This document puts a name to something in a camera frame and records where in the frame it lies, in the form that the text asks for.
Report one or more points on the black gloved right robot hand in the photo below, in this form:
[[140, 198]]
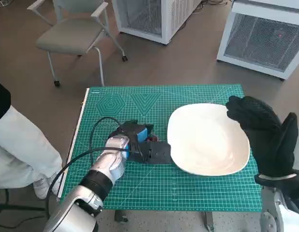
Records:
[[265, 125]]

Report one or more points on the purple toy grape bunch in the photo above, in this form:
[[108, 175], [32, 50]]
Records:
[[152, 139]]

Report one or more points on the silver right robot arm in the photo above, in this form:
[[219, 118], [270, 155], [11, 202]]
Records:
[[270, 217]]

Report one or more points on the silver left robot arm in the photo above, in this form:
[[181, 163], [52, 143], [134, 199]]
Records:
[[74, 207]]

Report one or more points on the white plate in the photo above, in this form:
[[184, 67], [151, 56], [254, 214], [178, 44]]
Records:
[[207, 140]]

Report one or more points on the white mesh cabinet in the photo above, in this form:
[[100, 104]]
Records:
[[260, 41], [149, 17]]

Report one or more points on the metal table leg caster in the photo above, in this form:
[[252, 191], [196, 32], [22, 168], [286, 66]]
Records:
[[120, 216], [209, 220]]

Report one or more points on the green cutting mat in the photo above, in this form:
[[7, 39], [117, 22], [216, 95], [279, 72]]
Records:
[[163, 188]]

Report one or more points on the grey chair with armrests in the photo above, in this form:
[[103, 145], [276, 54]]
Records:
[[72, 33]]

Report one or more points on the person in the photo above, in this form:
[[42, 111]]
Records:
[[18, 140]]

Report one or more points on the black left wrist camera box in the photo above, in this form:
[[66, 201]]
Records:
[[159, 152]]

